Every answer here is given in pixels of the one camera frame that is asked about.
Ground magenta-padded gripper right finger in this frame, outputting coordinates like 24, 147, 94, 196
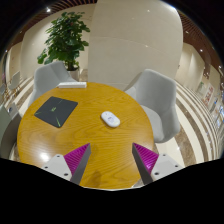
131, 142, 184, 185

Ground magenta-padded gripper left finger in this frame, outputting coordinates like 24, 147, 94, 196
41, 142, 92, 185

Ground white cartoon-print computer mouse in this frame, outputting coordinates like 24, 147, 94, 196
100, 110, 121, 128

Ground black mouse pad green lines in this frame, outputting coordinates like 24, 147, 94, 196
33, 96, 79, 129

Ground light grey armchair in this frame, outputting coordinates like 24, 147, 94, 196
27, 60, 79, 108
0, 102, 23, 160
123, 68, 182, 145

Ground white power strip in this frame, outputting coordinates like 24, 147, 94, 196
57, 81, 88, 89

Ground white plant pot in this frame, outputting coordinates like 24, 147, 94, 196
67, 67, 81, 82

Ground small white chair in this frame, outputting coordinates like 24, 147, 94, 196
7, 70, 22, 94

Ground green leafy potted plant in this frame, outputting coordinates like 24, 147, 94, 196
37, 11, 91, 72

